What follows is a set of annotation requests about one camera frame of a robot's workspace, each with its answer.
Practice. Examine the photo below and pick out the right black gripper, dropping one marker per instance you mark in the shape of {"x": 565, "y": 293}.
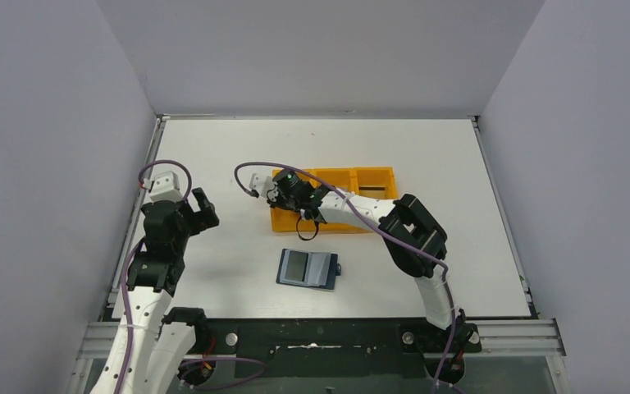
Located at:
{"x": 278, "y": 203}

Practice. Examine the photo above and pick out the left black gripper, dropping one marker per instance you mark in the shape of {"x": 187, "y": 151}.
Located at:
{"x": 185, "y": 216}

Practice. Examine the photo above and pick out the dark card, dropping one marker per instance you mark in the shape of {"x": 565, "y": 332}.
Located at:
{"x": 296, "y": 266}

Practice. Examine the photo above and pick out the blue card holder wallet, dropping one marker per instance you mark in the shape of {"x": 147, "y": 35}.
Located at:
{"x": 322, "y": 271}

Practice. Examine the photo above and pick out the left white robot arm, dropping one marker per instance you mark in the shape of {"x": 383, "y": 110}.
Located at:
{"x": 152, "y": 337}

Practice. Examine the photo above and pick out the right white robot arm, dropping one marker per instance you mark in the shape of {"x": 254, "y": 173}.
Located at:
{"x": 414, "y": 238}

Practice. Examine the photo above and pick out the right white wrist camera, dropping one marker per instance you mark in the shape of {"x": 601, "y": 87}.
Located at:
{"x": 261, "y": 186}

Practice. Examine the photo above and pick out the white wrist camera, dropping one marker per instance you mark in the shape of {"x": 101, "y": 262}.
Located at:
{"x": 261, "y": 186}
{"x": 165, "y": 186}

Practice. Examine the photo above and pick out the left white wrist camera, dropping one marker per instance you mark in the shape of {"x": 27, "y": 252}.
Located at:
{"x": 165, "y": 186}

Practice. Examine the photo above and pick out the aluminium frame rail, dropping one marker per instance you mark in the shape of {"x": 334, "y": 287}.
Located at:
{"x": 518, "y": 356}

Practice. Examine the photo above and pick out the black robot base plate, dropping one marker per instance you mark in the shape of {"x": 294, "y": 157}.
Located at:
{"x": 327, "y": 348}

